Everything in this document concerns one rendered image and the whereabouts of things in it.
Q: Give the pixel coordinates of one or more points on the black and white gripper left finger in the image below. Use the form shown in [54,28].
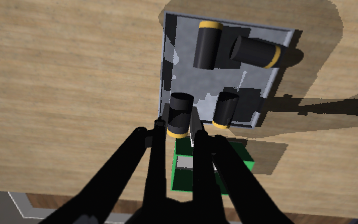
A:
[94,203]

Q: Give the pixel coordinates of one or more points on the black battery with gold top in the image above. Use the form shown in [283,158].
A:
[254,52]
[208,40]
[225,109]
[179,114]

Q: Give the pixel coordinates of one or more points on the green open-top box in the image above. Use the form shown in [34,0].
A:
[182,167]

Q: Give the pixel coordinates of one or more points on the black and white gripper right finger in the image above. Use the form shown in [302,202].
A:
[251,202]

